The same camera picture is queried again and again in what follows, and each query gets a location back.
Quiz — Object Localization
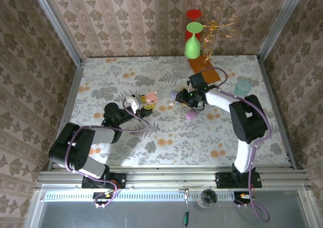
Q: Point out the pink earbud charging case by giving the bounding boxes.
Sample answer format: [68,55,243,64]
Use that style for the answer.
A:
[144,91,159,104]

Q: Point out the orange wooden rack base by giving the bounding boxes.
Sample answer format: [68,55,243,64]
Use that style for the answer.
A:
[188,55,221,84]

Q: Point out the green wine glass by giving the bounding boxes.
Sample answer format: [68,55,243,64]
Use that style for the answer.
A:
[183,21,203,59]

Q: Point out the teal frosted cup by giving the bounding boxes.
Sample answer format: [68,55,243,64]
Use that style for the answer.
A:
[233,80,252,97]

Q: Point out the red wine glass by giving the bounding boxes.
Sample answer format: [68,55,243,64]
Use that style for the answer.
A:
[186,9,203,43]

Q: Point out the black connector block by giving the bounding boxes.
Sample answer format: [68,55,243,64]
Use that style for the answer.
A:
[233,191,253,205]
[92,192,117,205]

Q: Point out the grey metal tray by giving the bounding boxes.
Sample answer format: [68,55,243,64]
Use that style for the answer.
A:
[25,185,323,228]

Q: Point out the clear glass tumbler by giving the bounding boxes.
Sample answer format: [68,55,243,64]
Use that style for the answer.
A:
[199,189,219,209]

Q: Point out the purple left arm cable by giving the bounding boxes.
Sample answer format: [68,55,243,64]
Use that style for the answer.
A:
[65,98,151,209]

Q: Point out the aluminium table side rail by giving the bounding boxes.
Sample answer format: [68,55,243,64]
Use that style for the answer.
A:
[46,59,88,172]
[256,55,305,170]

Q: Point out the gold wire glass rack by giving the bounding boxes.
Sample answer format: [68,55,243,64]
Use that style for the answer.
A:
[200,7,239,71]

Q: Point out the aluminium front rail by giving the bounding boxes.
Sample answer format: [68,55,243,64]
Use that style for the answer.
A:
[35,165,311,190]

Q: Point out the grey slotted cable duct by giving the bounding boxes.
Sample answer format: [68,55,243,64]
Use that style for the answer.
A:
[42,191,253,202]

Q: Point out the ratchet tool green handle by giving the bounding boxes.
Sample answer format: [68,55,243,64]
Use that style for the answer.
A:
[178,187,190,227]

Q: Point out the aluminium frame post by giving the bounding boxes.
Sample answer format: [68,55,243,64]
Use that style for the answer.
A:
[257,0,308,62]
[29,0,84,67]

